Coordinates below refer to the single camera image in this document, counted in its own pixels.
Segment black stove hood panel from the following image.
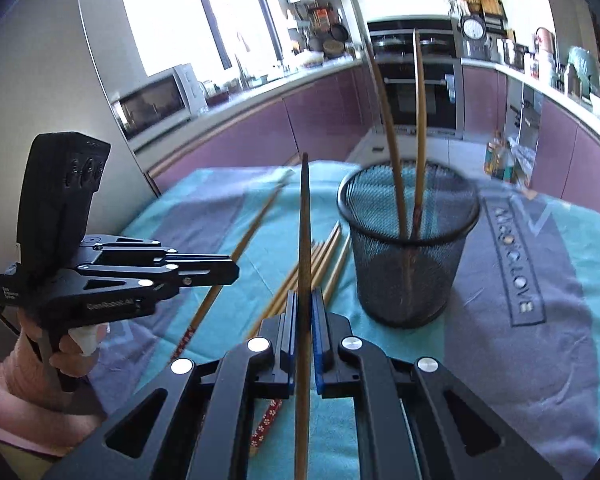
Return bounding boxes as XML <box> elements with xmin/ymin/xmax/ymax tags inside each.
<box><xmin>367</xmin><ymin>17</ymin><xmax>458</xmax><ymax>58</ymax></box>

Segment teal grey printed tablecloth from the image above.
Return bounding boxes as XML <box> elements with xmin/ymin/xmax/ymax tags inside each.
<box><xmin>87</xmin><ymin>160</ymin><xmax>600</xmax><ymax>480</ymax></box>

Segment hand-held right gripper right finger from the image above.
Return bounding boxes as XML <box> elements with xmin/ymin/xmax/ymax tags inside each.
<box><xmin>310</xmin><ymin>286</ymin><xmax>563</xmax><ymax>480</ymax></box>

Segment black mesh utensil holder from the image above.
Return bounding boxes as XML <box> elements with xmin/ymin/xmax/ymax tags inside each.
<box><xmin>337</xmin><ymin>160</ymin><xmax>481</xmax><ymax>330</ymax></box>

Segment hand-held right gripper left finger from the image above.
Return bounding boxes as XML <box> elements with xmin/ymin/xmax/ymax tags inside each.
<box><xmin>45</xmin><ymin>287</ymin><xmax>301</xmax><ymax>480</ymax></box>

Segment white microwave oven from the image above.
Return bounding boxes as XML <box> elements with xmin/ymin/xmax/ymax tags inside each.
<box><xmin>111</xmin><ymin>63</ymin><xmax>208</xmax><ymax>141</ymax></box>

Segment grey refrigerator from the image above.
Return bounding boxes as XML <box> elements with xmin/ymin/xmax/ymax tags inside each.
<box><xmin>0</xmin><ymin>0</ymin><xmax>163</xmax><ymax>341</ymax></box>

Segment steel sink faucet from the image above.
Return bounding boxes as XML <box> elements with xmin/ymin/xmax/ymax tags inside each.
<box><xmin>234</xmin><ymin>52</ymin><xmax>252</xmax><ymax>90</ymax></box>

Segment stainless steel pot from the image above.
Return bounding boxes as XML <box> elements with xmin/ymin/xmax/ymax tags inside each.
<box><xmin>499</xmin><ymin>37</ymin><xmax>529</xmax><ymax>70</ymax></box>

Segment yellow cooking oil bottle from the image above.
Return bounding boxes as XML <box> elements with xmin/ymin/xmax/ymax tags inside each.
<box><xmin>484</xmin><ymin>132</ymin><xmax>503</xmax><ymax>177</ymax></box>

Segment bunch of wooden chopsticks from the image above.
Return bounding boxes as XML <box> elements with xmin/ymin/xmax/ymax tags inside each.
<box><xmin>247</xmin><ymin>220</ymin><xmax>353</xmax><ymax>458</ymax></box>

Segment kitchen window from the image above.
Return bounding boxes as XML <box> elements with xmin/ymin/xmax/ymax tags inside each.
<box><xmin>115</xmin><ymin>0</ymin><xmax>281</xmax><ymax>80</ymax></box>

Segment wall rack with cutting boards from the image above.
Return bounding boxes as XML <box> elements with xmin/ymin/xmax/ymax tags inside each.
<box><xmin>446</xmin><ymin>0</ymin><xmax>507</xmax><ymax>32</ymax></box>

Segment purple base cabinets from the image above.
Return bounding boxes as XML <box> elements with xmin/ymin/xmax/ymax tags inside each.
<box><xmin>462</xmin><ymin>60</ymin><xmax>600</xmax><ymax>207</ymax></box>
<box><xmin>132</xmin><ymin>60</ymin><xmax>377</xmax><ymax>193</ymax></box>

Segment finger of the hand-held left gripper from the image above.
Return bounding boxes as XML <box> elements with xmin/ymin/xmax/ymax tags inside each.
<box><xmin>80</xmin><ymin>234</ymin><xmax>235</xmax><ymax>268</ymax></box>
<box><xmin>55</xmin><ymin>260</ymin><xmax>241</xmax><ymax>306</ymax></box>

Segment mint green appliance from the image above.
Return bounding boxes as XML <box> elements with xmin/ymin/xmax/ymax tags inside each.
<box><xmin>566</xmin><ymin>46</ymin><xmax>600</xmax><ymax>102</ymax></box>

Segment built-in black oven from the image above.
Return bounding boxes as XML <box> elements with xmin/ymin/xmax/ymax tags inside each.
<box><xmin>372</xmin><ymin>57</ymin><xmax>463</xmax><ymax>135</ymax></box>

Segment floral-end wooden chopstick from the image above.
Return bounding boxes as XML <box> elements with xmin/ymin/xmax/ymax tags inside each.
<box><xmin>294</xmin><ymin>152</ymin><xmax>314</xmax><ymax>480</ymax></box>
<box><xmin>365</xmin><ymin>40</ymin><xmax>417</xmax><ymax>311</ymax></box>
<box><xmin>410</xmin><ymin>29</ymin><xmax>429</xmax><ymax>248</ymax></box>
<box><xmin>170</xmin><ymin>170</ymin><xmax>295</xmax><ymax>363</ymax></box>

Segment person's left hand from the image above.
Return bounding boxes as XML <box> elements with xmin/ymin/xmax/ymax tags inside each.
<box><xmin>17</xmin><ymin>310</ymin><xmax>111</xmax><ymax>396</ymax></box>

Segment person's left forearm pink sleeve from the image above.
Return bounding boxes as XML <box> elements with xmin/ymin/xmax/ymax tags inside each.
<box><xmin>0</xmin><ymin>340</ymin><xmax>106</xmax><ymax>458</ymax></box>

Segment pink kettle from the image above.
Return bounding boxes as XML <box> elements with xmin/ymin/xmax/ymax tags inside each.
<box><xmin>533</xmin><ymin>26</ymin><xmax>557</xmax><ymax>80</ymax></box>

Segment white rice cooker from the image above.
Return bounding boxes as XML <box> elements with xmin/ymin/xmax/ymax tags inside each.
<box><xmin>461</xmin><ymin>14</ymin><xmax>492</xmax><ymax>59</ymax></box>

